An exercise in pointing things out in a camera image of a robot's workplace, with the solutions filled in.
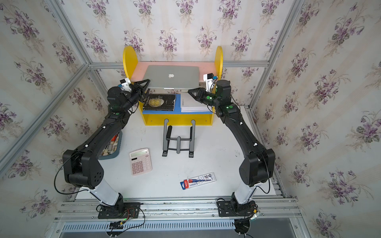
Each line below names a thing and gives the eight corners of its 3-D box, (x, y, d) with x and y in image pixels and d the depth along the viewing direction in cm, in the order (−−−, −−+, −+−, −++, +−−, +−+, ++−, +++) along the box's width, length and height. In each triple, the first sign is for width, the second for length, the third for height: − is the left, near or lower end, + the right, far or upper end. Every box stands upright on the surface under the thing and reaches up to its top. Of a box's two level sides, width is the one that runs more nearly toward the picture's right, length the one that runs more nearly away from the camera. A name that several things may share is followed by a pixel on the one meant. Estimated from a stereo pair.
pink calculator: (132, 176, 85) (131, 175, 84) (130, 154, 95) (128, 152, 93) (152, 169, 88) (152, 168, 86) (148, 148, 97) (147, 146, 95)
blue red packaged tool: (181, 190, 82) (181, 189, 80) (180, 181, 85) (179, 180, 83) (216, 181, 85) (216, 179, 83) (213, 173, 88) (213, 171, 86)
